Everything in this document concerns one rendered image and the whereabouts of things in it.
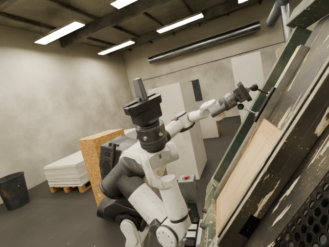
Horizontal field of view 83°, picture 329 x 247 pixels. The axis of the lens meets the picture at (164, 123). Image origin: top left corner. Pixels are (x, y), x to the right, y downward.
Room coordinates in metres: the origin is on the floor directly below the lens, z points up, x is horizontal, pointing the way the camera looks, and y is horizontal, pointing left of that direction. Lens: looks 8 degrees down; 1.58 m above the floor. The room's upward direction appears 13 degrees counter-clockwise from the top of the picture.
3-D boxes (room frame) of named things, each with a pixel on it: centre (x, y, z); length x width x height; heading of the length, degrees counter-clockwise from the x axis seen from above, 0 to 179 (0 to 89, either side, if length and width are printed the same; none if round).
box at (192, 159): (3.69, -0.30, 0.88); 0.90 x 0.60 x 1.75; 156
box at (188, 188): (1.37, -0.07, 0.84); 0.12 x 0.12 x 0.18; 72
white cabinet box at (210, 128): (5.90, -1.37, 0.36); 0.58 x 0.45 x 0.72; 66
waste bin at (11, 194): (3.85, 3.45, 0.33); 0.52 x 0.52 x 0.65
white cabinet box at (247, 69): (4.37, -2.12, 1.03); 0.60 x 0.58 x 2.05; 156
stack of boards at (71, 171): (5.05, 1.95, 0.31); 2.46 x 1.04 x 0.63; 156
